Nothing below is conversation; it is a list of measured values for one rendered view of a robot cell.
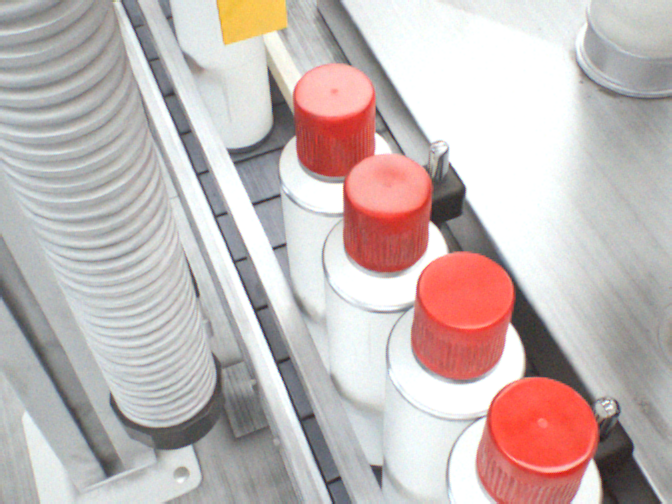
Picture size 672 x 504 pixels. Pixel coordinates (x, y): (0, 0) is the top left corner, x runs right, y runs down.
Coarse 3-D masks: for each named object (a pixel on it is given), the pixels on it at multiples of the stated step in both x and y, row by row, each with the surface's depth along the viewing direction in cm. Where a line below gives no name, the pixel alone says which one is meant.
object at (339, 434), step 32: (160, 32) 57; (192, 96) 54; (192, 128) 53; (224, 160) 51; (224, 192) 50; (256, 224) 48; (256, 256) 47; (288, 288) 46; (288, 320) 45; (320, 384) 43; (320, 416) 42; (352, 448) 41; (352, 480) 40
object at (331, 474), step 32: (128, 0) 71; (160, 0) 71; (160, 64) 67; (288, 128) 63; (192, 160) 62; (256, 160) 62; (256, 192) 60; (224, 224) 59; (256, 288) 56; (288, 352) 53; (288, 384) 52; (320, 448) 50
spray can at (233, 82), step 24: (192, 0) 52; (192, 24) 54; (216, 24) 53; (192, 48) 55; (216, 48) 55; (240, 48) 55; (264, 48) 58; (192, 72) 57; (216, 72) 56; (240, 72) 57; (264, 72) 59; (216, 96) 58; (240, 96) 58; (264, 96) 60; (216, 120) 60; (240, 120) 60; (264, 120) 61; (240, 144) 61
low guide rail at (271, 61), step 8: (272, 32) 64; (264, 40) 63; (272, 40) 63; (280, 40) 63; (272, 48) 63; (280, 48) 63; (272, 56) 62; (280, 56) 62; (288, 56) 62; (272, 64) 63; (280, 64) 62; (288, 64) 62; (272, 72) 64; (280, 72) 62; (288, 72) 62; (296, 72) 62; (280, 80) 62; (288, 80) 61; (296, 80) 61; (280, 88) 63; (288, 88) 61; (288, 96) 61; (288, 104) 62
